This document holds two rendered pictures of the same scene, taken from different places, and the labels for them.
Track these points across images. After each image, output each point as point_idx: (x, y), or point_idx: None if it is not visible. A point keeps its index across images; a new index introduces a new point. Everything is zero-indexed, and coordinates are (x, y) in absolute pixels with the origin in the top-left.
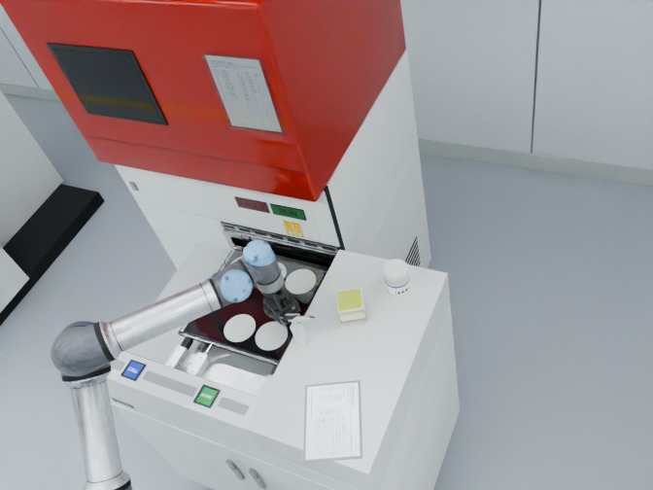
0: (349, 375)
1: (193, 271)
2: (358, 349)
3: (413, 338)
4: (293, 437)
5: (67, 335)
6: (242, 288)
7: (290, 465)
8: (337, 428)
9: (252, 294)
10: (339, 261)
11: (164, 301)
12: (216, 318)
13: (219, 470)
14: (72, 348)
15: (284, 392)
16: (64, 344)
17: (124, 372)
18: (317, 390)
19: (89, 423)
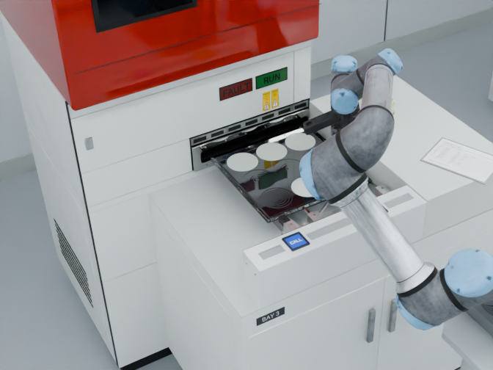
0: (432, 140)
1: (183, 207)
2: (414, 128)
3: (431, 106)
4: (460, 181)
5: (362, 122)
6: (397, 58)
7: (444, 234)
8: (472, 160)
9: (279, 168)
10: (320, 105)
11: (375, 82)
12: (279, 194)
13: (337, 363)
14: (378, 123)
15: (414, 171)
16: (369, 126)
17: (292, 247)
18: (430, 156)
19: (387, 218)
